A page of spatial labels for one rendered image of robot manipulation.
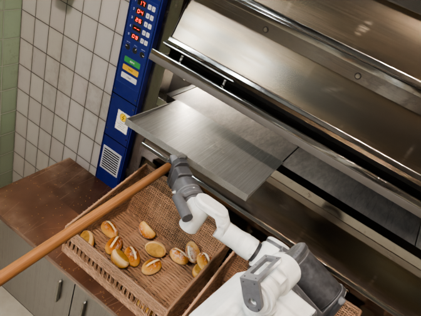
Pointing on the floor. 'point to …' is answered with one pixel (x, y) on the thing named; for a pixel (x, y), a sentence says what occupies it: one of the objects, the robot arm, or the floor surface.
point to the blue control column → (117, 103)
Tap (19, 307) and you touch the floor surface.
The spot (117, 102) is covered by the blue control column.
